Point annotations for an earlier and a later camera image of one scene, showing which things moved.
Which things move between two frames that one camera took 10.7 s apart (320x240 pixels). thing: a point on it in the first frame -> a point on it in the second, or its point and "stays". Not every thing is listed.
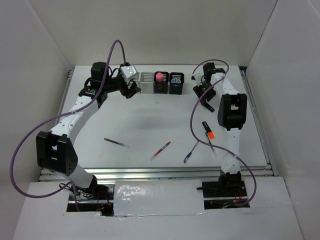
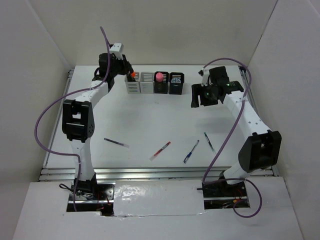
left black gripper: [129, 93] -> [126, 65]
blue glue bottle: [176, 80] stays
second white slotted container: [147, 82] stays
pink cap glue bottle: [159, 77] stays
